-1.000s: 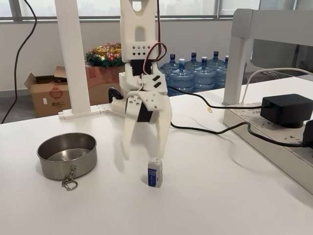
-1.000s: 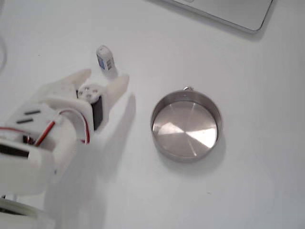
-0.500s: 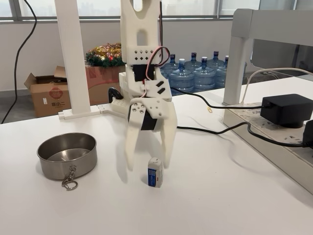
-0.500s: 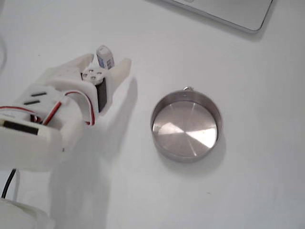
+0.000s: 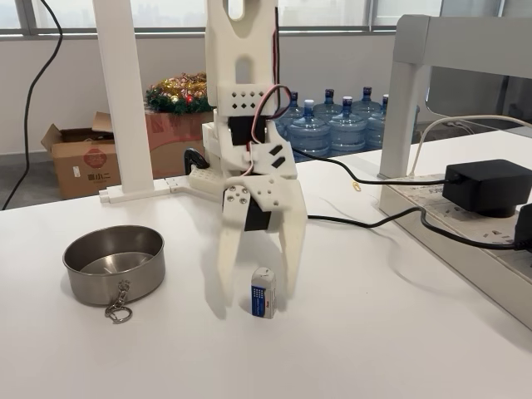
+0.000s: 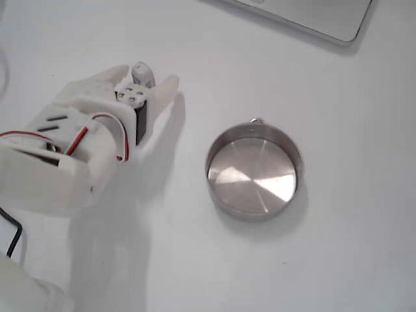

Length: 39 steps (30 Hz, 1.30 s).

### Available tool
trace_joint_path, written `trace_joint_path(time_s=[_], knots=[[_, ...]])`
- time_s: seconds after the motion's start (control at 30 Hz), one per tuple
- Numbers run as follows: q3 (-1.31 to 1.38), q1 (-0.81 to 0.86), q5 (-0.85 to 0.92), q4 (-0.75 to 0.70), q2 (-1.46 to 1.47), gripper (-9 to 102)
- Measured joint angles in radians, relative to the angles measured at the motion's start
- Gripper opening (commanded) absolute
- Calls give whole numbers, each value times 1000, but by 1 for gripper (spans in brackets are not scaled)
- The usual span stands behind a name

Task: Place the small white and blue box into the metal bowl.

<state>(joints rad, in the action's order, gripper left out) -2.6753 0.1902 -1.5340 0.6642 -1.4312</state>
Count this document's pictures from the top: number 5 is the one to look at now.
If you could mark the small white and blue box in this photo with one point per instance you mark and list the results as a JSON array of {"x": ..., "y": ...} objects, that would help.
[{"x": 263, "y": 293}]

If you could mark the red cardboard box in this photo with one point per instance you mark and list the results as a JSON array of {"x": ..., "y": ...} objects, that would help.
[{"x": 170, "y": 137}]

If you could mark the metal bowl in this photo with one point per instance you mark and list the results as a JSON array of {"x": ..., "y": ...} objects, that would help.
[{"x": 116, "y": 266}]

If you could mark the brown cardboard box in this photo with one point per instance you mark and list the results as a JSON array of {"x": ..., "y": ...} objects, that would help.
[{"x": 79, "y": 166}]

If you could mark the black clamp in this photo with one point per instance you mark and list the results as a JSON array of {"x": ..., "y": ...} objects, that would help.
[{"x": 194, "y": 157}]

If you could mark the yellow paper clip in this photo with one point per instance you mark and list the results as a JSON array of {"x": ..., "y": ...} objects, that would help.
[{"x": 356, "y": 187}]

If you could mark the christmas wreath with tinsel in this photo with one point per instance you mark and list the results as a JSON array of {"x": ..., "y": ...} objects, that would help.
[{"x": 174, "y": 97}]

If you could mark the white power strip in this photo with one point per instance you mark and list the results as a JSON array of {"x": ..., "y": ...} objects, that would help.
[{"x": 457, "y": 232}]

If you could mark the white desk shelf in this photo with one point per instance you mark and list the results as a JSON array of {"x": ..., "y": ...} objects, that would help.
[{"x": 409, "y": 104}]

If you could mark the black power adapter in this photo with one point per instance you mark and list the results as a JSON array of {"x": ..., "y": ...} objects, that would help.
[{"x": 484, "y": 187}]

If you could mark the black plug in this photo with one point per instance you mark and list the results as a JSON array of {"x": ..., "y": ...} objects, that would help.
[{"x": 524, "y": 228}]

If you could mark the white table bracket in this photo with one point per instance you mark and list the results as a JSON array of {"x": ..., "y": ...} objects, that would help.
[{"x": 137, "y": 194}]

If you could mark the white square post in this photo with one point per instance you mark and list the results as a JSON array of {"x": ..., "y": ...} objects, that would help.
[{"x": 122, "y": 104}]

